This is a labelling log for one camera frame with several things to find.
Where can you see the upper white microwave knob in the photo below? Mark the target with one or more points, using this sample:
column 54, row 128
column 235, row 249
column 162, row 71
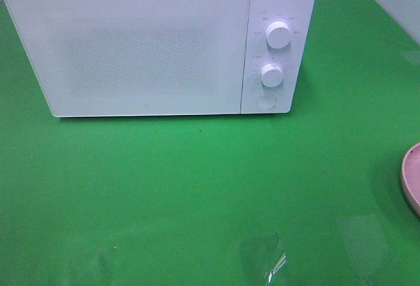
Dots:
column 278, row 34

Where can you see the clear tape patch far right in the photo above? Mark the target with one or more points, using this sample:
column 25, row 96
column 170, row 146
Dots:
column 413, row 57

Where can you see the white microwave oven body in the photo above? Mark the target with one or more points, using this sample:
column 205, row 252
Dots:
column 279, row 0

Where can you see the pink round plate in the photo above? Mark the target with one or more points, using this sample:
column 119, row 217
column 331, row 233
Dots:
column 410, row 177

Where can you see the white microwave door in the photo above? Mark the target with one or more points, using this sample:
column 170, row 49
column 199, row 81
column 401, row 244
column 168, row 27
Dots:
column 135, row 57

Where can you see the white microwave knob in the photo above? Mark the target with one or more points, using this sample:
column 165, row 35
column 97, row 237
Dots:
column 272, row 75
column 278, row 34

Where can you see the lower white microwave knob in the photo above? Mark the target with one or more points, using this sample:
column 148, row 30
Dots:
column 272, row 75

